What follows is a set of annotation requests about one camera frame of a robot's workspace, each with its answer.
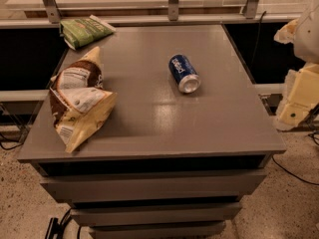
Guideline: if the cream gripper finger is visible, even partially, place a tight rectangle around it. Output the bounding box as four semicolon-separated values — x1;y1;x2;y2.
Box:
274;63;319;130
274;19;298;44

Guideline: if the blue pepsi can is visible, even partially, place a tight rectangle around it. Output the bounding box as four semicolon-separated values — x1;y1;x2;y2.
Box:
168;54;201;94

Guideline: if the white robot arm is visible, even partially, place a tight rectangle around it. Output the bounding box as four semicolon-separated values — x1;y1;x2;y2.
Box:
274;0;319;131

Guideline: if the grey drawer cabinet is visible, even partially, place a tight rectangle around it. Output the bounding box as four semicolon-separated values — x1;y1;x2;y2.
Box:
19;25;285;239

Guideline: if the green chip bag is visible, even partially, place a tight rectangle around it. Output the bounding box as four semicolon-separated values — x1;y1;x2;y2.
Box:
59;15;116;50

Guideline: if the yellow brown chip bag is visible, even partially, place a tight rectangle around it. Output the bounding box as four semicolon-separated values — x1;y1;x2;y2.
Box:
49;47;118;153

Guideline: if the black plug bottom floor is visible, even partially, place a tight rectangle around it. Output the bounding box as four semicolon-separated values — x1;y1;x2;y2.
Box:
44;209;72;239

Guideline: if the black hanging cable back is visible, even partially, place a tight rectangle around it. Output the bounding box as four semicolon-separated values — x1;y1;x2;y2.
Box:
249;10;268;68

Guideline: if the right metal bracket post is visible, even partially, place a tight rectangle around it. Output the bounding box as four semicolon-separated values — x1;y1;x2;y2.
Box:
242;0;259;19

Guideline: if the metal bracket post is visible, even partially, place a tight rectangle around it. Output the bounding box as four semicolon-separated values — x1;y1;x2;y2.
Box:
242;0;259;19
167;0;179;21
42;0;61;24

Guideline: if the black cable right floor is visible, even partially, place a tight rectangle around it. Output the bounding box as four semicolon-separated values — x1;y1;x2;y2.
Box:
271;154;319;187

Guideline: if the black cable floor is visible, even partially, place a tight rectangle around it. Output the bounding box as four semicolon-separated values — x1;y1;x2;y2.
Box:
271;154;319;187
0;131;24;151

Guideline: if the middle metal bracket post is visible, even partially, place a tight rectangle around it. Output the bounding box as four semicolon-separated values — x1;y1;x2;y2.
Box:
167;0;179;21

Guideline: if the left metal bracket post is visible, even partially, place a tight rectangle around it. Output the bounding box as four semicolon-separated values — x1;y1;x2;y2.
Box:
42;0;61;24

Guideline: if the black cable left floor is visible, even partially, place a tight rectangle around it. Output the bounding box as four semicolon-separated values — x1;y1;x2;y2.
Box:
0;131;24;151

